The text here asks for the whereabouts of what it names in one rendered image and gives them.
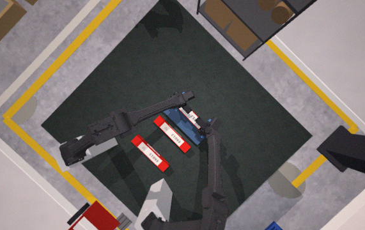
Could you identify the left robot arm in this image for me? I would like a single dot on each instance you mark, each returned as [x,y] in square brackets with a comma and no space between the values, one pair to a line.
[119,123]

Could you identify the blue rectangular platform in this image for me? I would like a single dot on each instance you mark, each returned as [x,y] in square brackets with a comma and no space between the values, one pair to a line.
[182,122]

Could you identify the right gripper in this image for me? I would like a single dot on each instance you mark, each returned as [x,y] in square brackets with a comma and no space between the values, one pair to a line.
[200,133]

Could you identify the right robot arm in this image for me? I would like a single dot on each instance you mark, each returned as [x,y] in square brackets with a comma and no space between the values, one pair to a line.
[215,204]

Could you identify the red box with white label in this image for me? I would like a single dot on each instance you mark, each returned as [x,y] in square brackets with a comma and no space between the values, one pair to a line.
[172,134]
[155,157]
[191,117]

